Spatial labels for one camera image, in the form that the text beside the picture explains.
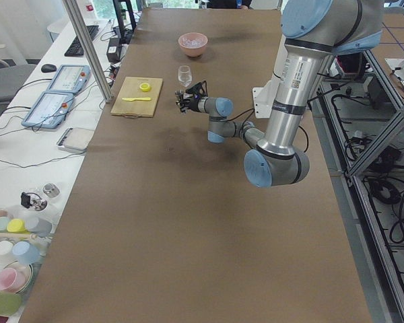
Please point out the light blue cup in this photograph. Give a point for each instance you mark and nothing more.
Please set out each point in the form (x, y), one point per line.
(25, 253)

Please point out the bamboo cutting board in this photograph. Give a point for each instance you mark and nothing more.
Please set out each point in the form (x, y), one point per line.
(130, 89)

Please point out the clear wine glass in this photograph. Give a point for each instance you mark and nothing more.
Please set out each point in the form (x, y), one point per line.
(185, 76)

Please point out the lower blue teach pendant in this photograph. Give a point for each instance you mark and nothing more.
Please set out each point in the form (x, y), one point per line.
(49, 111)

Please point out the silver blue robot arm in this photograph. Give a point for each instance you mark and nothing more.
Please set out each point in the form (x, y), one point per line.
(313, 31)

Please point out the steel double jigger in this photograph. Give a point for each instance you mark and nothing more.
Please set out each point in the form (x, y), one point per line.
(180, 100)

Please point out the pink bowl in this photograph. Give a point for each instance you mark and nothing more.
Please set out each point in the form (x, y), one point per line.
(193, 52)

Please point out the pile of clear ice cubes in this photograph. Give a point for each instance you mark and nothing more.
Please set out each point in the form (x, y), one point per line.
(192, 41)

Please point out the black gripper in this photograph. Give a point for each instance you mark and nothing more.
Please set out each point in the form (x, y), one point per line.
(192, 103)

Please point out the yellow plastic knife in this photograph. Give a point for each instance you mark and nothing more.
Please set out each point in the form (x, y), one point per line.
(140, 99)

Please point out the upper blue teach pendant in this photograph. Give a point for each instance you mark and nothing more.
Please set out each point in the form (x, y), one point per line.
(69, 78)

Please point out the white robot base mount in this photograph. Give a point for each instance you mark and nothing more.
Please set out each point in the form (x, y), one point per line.
(263, 97)

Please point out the black computer mouse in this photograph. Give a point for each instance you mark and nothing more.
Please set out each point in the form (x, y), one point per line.
(48, 68)

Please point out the yellow lemon slice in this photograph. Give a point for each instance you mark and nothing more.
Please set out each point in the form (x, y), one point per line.
(145, 87)

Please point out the grey cup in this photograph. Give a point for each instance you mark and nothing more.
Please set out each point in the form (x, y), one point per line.
(38, 226)

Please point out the white tray box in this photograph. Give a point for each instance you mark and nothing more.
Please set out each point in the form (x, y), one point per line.
(75, 139)

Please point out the blue teach pendant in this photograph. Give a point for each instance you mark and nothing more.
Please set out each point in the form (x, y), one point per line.
(49, 111)
(69, 78)

